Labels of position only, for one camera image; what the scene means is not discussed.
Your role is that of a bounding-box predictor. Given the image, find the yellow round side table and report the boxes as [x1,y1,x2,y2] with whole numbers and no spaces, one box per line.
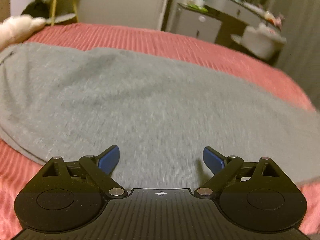
[46,0,80,26]

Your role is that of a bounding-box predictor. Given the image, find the white pillow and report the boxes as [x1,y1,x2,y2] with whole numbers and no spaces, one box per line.
[0,15,46,51]

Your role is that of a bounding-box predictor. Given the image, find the white fluffy stool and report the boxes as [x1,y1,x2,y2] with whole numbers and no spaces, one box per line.
[231,23,286,61]

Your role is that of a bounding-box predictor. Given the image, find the black bag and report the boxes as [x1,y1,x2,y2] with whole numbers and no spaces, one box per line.
[21,0,50,19]

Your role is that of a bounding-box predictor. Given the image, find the grey small cabinet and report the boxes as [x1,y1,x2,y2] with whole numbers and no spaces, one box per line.
[170,3,223,45]

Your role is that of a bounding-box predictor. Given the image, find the red ribbed bedspread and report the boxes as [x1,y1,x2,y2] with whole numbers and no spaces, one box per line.
[1,23,315,239]

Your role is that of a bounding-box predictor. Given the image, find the grey sweatpants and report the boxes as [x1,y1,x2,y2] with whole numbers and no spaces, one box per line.
[1,43,319,189]

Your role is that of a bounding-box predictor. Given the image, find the dark vanity desk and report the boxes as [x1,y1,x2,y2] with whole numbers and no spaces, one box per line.
[181,0,279,47]

